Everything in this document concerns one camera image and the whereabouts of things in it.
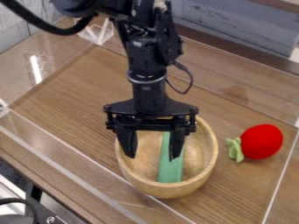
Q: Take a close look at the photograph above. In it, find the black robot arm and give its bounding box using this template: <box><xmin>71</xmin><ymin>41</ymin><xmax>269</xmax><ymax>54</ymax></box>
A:
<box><xmin>52</xmin><ymin>0</ymin><xmax>199</xmax><ymax>159</ymax></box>

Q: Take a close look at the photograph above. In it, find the black table frame bracket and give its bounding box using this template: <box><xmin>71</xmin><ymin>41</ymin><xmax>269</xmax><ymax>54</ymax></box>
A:
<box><xmin>0</xmin><ymin>183</ymin><xmax>68</xmax><ymax>224</ymax></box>

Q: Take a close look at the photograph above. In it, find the clear acrylic front wall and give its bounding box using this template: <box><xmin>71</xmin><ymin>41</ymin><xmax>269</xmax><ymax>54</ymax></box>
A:
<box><xmin>0</xmin><ymin>108</ymin><xmax>195</xmax><ymax>224</ymax></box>

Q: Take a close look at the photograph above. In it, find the red plush tomato toy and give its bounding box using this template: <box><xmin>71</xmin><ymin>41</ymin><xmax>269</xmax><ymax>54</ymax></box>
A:
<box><xmin>225</xmin><ymin>124</ymin><xmax>284</xmax><ymax>163</ymax></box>

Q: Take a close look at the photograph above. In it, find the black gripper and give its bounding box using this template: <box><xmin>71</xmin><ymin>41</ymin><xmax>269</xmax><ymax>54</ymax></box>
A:
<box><xmin>103</xmin><ymin>80</ymin><xmax>199</xmax><ymax>160</ymax></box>

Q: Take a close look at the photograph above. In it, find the clear acrylic corner bracket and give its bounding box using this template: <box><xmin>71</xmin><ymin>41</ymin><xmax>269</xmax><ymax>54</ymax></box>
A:
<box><xmin>77</xmin><ymin>18</ymin><xmax>115</xmax><ymax>46</ymax></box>

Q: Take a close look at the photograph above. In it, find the green rectangular block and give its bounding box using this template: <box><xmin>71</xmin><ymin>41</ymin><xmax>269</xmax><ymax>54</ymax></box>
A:
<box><xmin>156</xmin><ymin>132</ymin><xmax>183</xmax><ymax>184</ymax></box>

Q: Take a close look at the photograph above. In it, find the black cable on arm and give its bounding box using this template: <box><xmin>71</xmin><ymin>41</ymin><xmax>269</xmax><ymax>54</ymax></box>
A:
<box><xmin>0</xmin><ymin>0</ymin><xmax>99</xmax><ymax>37</ymax></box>

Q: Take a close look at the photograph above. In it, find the brown wooden bowl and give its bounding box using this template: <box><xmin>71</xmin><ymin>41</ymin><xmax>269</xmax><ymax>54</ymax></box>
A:
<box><xmin>115</xmin><ymin>116</ymin><xmax>219</xmax><ymax>199</ymax></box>

